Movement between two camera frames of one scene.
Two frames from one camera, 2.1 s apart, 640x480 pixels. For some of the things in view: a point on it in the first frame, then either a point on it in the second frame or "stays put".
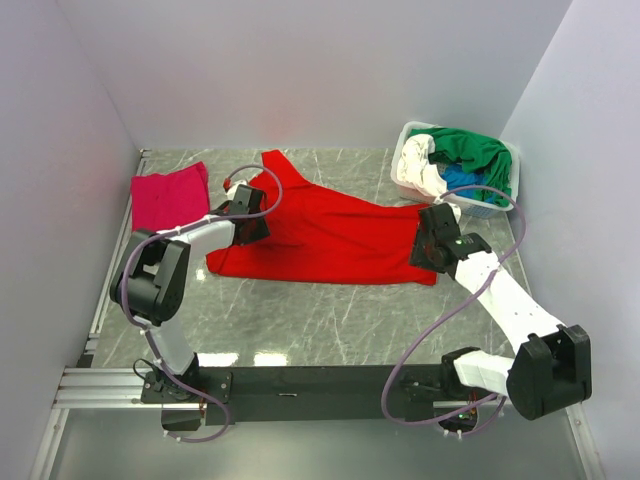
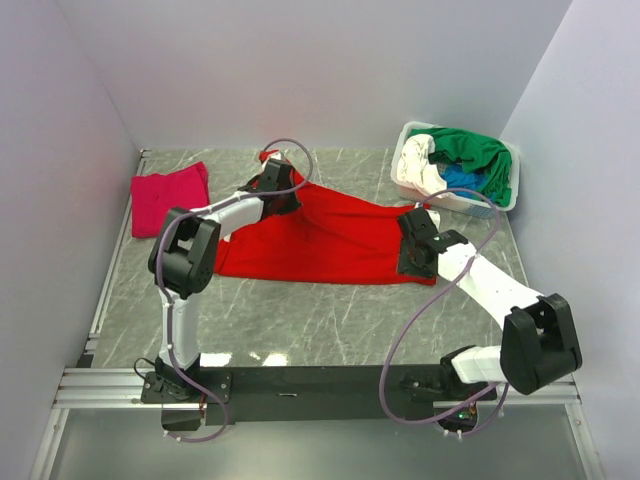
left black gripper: [261, 233] to [294, 203]
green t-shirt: [476, 152] stays put
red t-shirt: [323, 236] stays put
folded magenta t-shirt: [164, 200] stays put
